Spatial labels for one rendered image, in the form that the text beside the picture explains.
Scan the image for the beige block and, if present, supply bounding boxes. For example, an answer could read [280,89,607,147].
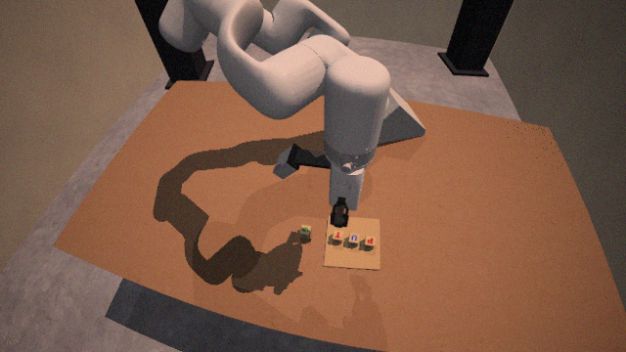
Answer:
[364,236,376,249]
[348,233,360,246]
[332,230,343,243]
[300,225,312,239]

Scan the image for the orange flat mat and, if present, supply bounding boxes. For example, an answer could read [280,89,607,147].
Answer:
[324,216,380,270]

